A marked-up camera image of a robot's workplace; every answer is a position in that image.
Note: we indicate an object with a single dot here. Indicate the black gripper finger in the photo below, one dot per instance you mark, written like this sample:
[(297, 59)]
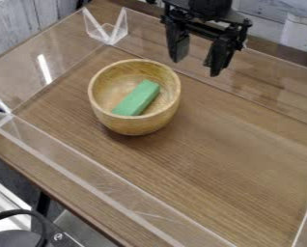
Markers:
[(219, 55), (178, 39)]

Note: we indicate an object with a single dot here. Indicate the grey metal bracket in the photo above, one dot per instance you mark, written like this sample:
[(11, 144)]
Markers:
[(58, 238)]

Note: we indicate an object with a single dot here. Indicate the white cylindrical container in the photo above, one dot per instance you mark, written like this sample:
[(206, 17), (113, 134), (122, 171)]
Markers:
[(294, 35)]

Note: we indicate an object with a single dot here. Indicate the black table leg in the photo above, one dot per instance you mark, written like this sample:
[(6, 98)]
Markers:
[(43, 204)]

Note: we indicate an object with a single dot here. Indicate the brown wooden bowl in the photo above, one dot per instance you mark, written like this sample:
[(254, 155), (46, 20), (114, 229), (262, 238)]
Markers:
[(115, 81)]

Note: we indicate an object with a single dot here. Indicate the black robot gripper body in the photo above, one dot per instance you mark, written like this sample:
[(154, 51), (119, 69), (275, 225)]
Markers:
[(210, 19)]

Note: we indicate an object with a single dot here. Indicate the green rectangular block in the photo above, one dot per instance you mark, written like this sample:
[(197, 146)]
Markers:
[(138, 99)]

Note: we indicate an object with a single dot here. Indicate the clear acrylic enclosure wall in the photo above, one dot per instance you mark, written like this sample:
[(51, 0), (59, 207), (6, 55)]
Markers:
[(218, 180)]

